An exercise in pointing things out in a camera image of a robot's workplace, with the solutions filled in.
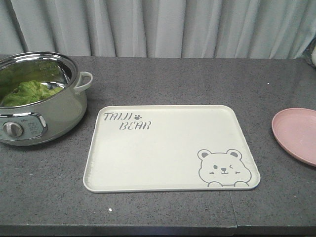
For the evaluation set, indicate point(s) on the white pleated curtain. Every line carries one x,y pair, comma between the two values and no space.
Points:
159,28

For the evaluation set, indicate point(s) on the green lettuce leaf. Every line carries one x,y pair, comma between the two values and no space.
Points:
28,82

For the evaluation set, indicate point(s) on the grey stone countertop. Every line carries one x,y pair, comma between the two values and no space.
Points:
41,187

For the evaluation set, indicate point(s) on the green electric cooking pot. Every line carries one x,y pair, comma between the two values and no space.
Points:
48,119

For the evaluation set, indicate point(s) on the cream bear serving tray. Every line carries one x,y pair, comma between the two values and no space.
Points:
169,148

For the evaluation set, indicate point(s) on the pink round plate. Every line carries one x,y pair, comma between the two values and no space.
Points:
295,131

